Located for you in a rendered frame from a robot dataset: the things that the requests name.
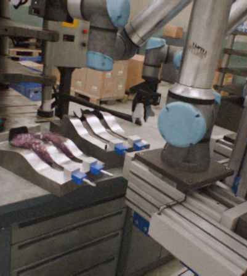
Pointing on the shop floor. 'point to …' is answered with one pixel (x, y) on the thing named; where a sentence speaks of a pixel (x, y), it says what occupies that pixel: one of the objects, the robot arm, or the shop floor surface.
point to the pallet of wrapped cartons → (100, 84)
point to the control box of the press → (68, 56)
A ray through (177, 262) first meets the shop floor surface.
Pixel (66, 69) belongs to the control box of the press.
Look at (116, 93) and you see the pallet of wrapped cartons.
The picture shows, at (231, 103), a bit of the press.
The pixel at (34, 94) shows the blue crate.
